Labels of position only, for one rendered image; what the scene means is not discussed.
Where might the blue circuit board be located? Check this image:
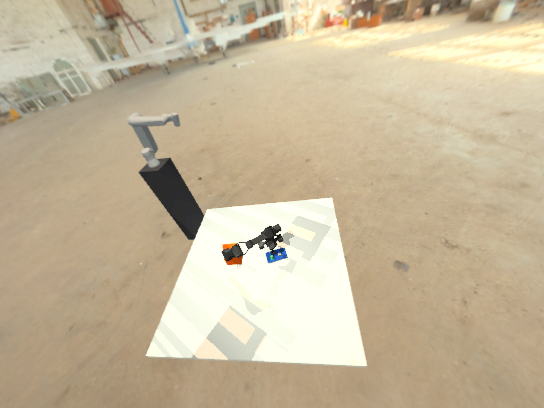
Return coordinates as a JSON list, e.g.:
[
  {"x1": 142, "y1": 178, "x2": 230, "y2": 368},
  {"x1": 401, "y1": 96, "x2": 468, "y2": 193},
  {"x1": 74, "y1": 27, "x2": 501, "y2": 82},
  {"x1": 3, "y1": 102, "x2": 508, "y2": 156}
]
[{"x1": 266, "y1": 247, "x2": 288, "y2": 264}]

